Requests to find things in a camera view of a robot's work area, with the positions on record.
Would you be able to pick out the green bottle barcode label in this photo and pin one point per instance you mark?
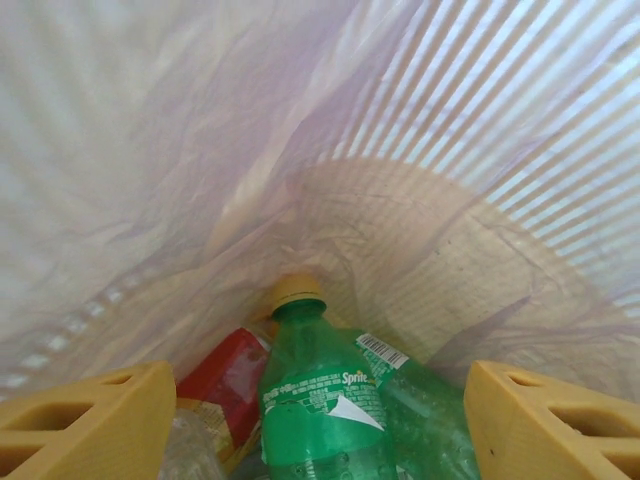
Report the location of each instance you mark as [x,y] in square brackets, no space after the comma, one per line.
[430,415]

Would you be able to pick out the clear plastic bottle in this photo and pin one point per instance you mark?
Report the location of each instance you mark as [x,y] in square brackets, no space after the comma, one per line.
[192,445]

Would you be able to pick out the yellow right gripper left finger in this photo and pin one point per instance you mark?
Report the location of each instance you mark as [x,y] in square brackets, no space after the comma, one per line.
[85,430]

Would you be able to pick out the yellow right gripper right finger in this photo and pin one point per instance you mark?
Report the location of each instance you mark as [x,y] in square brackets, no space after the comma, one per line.
[550,435]

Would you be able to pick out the red orange label bottle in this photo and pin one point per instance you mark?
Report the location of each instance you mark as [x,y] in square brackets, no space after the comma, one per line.
[225,370]

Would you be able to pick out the pink plastic basket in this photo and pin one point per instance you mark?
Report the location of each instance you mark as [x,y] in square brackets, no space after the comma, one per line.
[150,150]
[550,75]

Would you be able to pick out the green bottle yellow cap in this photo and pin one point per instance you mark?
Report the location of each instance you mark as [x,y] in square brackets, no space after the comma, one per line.
[320,430]

